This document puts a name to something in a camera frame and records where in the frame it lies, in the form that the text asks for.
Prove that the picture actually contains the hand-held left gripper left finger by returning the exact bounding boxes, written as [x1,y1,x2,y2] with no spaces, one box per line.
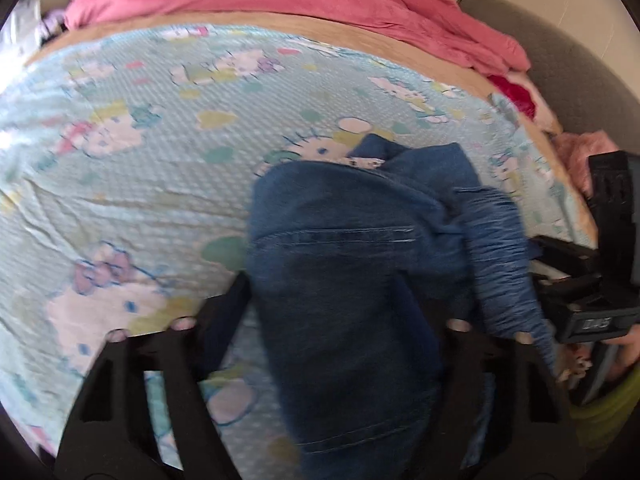
[52,271,253,480]

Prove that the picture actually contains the blue denim lace-hem pants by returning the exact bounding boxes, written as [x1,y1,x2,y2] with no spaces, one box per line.
[247,132,559,480]

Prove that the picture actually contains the red cloth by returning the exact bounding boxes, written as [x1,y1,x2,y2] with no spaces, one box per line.
[487,72,540,122]

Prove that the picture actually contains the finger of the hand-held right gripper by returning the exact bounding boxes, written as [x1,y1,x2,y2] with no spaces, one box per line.
[529,235,601,277]
[536,278,602,312]

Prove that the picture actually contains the light blue cartoon printed blanket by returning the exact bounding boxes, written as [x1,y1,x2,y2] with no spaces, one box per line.
[0,22,597,463]

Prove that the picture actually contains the pink fluffy garment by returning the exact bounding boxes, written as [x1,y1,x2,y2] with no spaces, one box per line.
[552,130,610,197]

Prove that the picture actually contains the person's right hand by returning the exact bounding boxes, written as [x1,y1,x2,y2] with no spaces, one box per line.
[559,324,640,383]

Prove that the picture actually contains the grey padded headboard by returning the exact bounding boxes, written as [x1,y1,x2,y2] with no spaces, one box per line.
[457,0,640,163]

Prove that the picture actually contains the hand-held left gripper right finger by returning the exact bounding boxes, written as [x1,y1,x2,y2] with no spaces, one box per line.
[429,319,592,480]

